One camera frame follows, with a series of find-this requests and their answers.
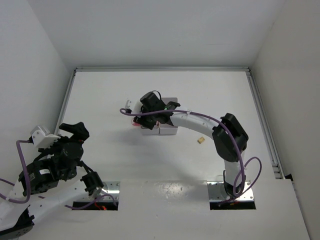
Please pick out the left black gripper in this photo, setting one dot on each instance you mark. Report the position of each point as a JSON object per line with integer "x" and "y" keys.
{"x": 81, "y": 133}

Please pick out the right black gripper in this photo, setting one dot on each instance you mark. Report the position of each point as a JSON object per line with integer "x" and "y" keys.
{"x": 143, "y": 121}

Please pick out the pink lid clip jar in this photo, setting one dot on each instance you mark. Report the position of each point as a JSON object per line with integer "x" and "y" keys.
{"x": 139, "y": 125}

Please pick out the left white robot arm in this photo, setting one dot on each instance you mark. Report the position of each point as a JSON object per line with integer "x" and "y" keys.
{"x": 20, "y": 211}

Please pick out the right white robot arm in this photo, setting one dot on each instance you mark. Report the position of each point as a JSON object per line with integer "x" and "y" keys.
{"x": 229, "y": 137}

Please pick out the left white compartment organizer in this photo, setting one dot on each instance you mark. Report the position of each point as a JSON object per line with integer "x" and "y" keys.
{"x": 150, "y": 132}

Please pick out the white compartment organizer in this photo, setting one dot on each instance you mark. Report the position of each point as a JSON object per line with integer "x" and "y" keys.
{"x": 150, "y": 132}
{"x": 166, "y": 129}

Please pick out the right white compartment organizer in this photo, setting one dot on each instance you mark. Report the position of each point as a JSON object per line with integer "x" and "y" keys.
{"x": 166, "y": 129}

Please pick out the tan eraser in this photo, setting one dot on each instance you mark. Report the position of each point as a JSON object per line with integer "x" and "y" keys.
{"x": 201, "y": 140}

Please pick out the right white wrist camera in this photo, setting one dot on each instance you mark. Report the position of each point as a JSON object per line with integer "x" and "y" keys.
{"x": 132, "y": 107}

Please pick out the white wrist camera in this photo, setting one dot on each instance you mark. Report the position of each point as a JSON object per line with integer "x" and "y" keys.
{"x": 42, "y": 138}
{"x": 132, "y": 107}

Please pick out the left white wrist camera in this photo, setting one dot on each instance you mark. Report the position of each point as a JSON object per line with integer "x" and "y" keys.
{"x": 42, "y": 138}

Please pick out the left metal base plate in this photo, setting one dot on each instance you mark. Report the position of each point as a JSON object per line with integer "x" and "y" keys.
{"x": 111, "y": 188}

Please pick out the metal base plate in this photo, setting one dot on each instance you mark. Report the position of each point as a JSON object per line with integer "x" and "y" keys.
{"x": 217, "y": 193}
{"x": 111, "y": 188}

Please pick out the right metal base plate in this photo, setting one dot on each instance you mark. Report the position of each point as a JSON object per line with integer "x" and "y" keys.
{"x": 217, "y": 193}

